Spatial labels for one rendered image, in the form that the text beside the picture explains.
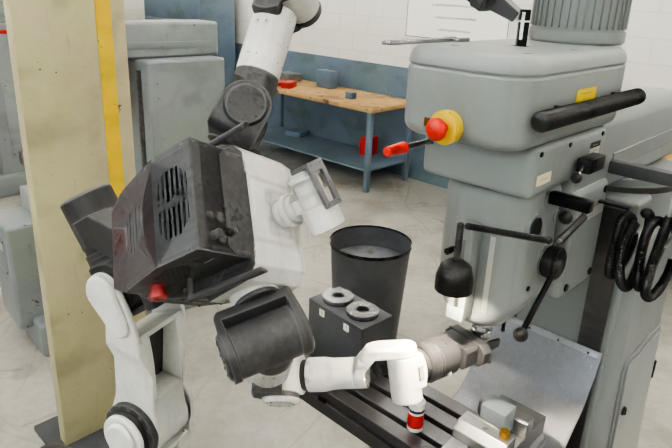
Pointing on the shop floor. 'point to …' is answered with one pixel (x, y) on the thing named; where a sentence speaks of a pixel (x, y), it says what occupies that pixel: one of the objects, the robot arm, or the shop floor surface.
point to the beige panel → (70, 149)
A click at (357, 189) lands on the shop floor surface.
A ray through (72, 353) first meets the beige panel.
